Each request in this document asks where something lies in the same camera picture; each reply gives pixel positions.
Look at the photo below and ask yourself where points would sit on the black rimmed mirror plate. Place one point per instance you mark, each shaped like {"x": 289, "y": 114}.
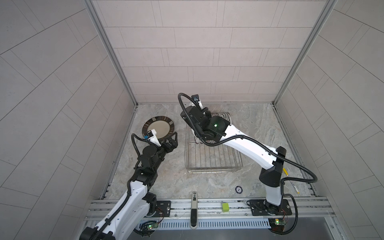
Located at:
{"x": 164, "y": 127}

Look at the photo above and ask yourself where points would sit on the aluminium front rail frame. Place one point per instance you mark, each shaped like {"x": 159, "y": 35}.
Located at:
{"x": 211, "y": 217}

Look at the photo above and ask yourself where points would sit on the right green circuit board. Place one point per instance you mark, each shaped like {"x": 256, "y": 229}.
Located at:
{"x": 277, "y": 225}

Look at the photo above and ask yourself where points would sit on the metal wire dish rack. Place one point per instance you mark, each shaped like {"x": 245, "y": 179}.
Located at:
{"x": 200, "y": 158}

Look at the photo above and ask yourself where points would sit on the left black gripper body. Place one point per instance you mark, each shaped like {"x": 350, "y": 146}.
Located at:
{"x": 160, "y": 153}

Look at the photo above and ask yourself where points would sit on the green cube block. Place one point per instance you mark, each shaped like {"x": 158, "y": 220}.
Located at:
{"x": 225, "y": 207}

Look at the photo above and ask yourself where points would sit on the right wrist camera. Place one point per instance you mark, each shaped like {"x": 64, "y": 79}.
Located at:
{"x": 197, "y": 101}

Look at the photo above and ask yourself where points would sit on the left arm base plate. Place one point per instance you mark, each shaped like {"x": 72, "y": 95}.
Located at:
{"x": 160, "y": 210}

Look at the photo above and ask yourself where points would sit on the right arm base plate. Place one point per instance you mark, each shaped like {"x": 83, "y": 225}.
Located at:
{"x": 263, "y": 208}

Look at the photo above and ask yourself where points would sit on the green circuit board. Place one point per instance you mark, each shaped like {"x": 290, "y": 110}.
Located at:
{"x": 149, "y": 226}
{"x": 277, "y": 225}

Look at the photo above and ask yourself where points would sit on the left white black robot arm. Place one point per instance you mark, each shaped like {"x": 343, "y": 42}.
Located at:
{"x": 129, "y": 198}

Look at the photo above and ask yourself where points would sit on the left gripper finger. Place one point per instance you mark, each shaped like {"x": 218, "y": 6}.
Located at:
{"x": 173, "y": 140}
{"x": 165, "y": 142}

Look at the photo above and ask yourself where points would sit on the left green circuit board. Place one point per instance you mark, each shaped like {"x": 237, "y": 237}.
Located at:
{"x": 149, "y": 226}

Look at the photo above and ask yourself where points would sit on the black silver handheld scanner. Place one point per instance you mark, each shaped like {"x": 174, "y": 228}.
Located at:
{"x": 194, "y": 211}

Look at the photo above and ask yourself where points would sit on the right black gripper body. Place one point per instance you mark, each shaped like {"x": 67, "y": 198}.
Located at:
{"x": 200, "y": 130}

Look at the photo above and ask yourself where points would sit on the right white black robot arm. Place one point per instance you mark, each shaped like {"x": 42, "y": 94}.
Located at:
{"x": 270, "y": 159}

